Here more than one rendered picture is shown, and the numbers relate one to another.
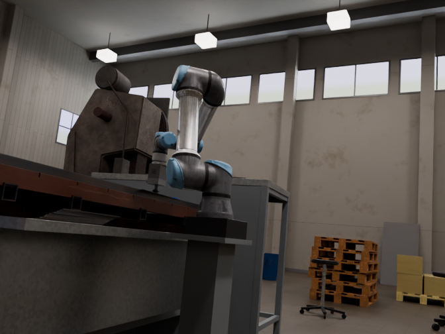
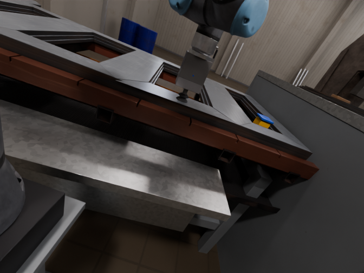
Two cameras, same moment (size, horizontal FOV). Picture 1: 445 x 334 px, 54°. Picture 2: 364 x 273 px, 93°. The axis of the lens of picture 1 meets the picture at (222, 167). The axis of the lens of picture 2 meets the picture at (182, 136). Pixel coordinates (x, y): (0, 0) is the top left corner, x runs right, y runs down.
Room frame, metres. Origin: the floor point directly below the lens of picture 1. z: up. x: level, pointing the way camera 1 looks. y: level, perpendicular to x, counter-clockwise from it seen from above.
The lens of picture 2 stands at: (1.89, -0.20, 1.05)
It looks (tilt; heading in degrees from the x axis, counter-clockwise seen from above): 28 degrees down; 56
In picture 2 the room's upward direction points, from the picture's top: 25 degrees clockwise
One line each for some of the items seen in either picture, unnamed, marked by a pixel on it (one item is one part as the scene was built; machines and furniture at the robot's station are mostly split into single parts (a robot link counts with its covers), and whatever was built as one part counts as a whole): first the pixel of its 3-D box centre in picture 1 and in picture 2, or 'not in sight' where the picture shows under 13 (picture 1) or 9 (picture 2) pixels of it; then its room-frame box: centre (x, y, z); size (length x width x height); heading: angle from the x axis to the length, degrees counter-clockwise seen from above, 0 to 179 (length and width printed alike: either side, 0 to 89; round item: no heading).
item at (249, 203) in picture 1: (163, 260); (251, 173); (2.83, 0.31, 0.50); 1.30 x 0.04 x 1.01; 68
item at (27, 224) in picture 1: (134, 232); (12, 130); (1.72, 0.32, 0.66); 1.30 x 0.20 x 0.03; 158
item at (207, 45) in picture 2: (159, 158); (205, 45); (2.18, 0.32, 1.05); 0.08 x 0.08 x 0.05
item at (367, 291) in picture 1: (345, 269); not in sight; (6.28, -1.88, 0.42); 1.16 x 0.80 x 0.83; 154
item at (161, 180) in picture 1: (155, 173); (194, 70); (2.19, 0.33, 0.97); 0.10 x 0.09 x 0.16; 70
